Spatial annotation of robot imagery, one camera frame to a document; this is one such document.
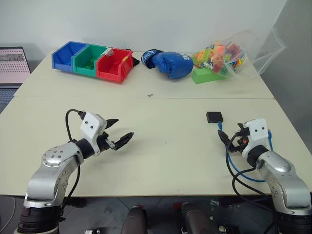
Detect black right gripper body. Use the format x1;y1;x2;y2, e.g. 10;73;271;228
228;128;250;154

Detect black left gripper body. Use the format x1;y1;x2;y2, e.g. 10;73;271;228
97;131;116;153

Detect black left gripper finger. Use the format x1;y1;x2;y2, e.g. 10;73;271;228
105;118;119;130
114;131;135;151

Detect small black box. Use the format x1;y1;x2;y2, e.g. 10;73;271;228
206;111;224;123

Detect red plastic storage bin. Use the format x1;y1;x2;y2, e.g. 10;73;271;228
95;47;134;84

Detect green plastic storage bin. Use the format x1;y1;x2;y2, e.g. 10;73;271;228
72;44;112;78

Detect green toy blocks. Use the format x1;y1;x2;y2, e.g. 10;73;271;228
83;57;96;69

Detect green wedge block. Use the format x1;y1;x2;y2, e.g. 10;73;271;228
191;68;228;84

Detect clear bag of colourful blocks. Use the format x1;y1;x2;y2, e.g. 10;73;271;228
191;26;287;80

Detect dark rounded shape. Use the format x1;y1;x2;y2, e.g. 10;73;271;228
120;205;148;234
180;202;219;234

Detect blue plastic storage bin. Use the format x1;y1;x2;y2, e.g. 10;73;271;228
51;41;89;74

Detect blue boxing glove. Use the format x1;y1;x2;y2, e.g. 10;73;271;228
141;49;195;80

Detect open laptop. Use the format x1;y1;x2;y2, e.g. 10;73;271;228
0;46;33;115

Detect blue Ethernet cable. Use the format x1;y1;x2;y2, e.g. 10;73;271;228
217;120;274;182

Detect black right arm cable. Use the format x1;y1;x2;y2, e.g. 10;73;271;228
225;134;279;220

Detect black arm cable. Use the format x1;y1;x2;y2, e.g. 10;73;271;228
62;109;87;210
225;134;279;220

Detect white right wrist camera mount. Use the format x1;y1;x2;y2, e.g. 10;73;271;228
243;118;269;157

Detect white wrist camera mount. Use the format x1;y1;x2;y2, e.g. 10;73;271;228
80;112;108;156
243;118;269;157

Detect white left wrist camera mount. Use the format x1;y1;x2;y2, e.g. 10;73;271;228
80;112;108;156

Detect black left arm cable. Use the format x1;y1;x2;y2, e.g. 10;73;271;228
62;109;87;210

